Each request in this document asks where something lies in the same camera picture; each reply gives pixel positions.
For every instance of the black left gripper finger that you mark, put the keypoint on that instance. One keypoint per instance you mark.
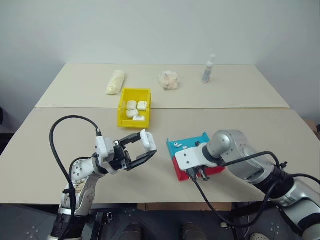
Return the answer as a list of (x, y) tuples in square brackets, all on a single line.
[(131, 138), (142, 158)]

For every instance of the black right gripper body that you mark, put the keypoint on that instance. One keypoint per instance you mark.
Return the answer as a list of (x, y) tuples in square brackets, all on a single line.
[(194, 172)]

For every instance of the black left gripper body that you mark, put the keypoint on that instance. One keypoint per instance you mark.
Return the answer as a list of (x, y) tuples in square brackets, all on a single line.
[(119, 155)]

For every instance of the white earbud case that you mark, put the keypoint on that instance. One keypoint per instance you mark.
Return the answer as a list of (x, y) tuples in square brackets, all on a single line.
[(138, 118), (146, 140), (131, 113), (142, 105), (131, 104)]

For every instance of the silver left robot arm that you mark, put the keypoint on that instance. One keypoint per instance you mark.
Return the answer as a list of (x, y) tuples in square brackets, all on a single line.
[(80, 175)]

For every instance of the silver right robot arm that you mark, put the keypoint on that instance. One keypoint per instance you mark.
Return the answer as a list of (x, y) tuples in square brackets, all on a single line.
[(240, 155)]

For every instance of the yellow plastic bin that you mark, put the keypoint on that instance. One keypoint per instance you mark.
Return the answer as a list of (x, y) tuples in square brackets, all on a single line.
[(125, 120)]

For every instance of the red plastic tray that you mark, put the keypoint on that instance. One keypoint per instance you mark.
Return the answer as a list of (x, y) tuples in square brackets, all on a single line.
[(180, 172)]

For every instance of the small black object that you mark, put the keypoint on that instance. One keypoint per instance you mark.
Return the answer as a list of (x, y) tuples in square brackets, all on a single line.
[(197, 143)]

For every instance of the blue plastic tray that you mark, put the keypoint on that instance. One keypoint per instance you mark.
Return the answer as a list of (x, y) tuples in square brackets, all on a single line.
[(172, 150)]

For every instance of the dark rounded shoe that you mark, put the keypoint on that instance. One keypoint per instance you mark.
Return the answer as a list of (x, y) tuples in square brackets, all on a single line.
[(191, 231), (133, 231)]

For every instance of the cream filled plastic bag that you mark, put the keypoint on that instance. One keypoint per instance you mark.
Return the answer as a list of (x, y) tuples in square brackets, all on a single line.
[(115, 82)]

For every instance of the clear crumpled plastic bag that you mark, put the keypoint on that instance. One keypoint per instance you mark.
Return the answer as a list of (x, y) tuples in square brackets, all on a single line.
[(168, 80)]

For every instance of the white perforated shoe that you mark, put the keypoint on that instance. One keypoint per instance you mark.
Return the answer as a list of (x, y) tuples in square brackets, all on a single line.
[(257, 236)]

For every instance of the clear spray bottle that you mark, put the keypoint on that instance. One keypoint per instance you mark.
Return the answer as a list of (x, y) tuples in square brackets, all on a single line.
[(208, 72)]

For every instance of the brown cardboard box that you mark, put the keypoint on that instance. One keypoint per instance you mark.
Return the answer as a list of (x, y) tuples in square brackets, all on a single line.
[(313, 126)]

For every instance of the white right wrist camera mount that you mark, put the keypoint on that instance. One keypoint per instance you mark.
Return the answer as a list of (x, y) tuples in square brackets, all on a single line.
[(190, 157)]

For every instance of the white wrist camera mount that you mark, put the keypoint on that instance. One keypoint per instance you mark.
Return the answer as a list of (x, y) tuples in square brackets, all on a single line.
[(190, 157), (102, 147)]

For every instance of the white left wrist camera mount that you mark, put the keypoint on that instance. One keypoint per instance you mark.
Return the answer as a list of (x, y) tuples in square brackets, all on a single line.
[(102, 147)]

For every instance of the black metal bracket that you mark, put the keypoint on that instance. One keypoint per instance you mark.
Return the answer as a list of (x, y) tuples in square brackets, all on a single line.
[(103, 221)]

